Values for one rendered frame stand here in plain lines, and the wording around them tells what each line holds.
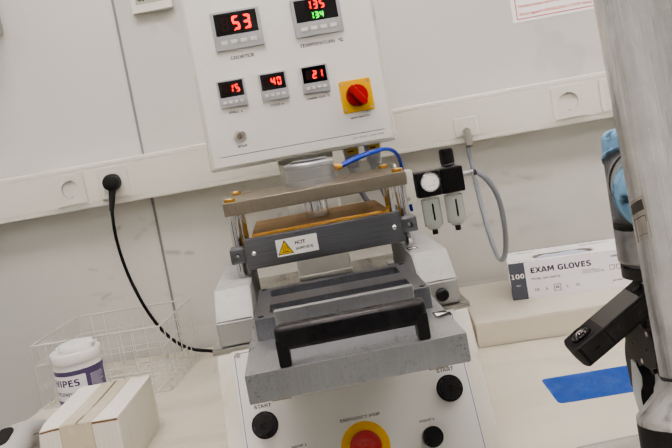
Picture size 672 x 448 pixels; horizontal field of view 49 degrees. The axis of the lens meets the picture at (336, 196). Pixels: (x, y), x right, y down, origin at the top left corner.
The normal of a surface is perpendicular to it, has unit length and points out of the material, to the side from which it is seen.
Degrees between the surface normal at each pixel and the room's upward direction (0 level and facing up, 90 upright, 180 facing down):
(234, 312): 40
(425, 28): 90
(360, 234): 90
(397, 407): 65
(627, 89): 81
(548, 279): 90
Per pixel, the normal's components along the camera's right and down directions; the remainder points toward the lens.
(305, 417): -0.01, -0.35
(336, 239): 0.07, 0.07
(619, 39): -0.95, 0.04
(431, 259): -0.09, -0.70
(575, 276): -0.18, 0.12
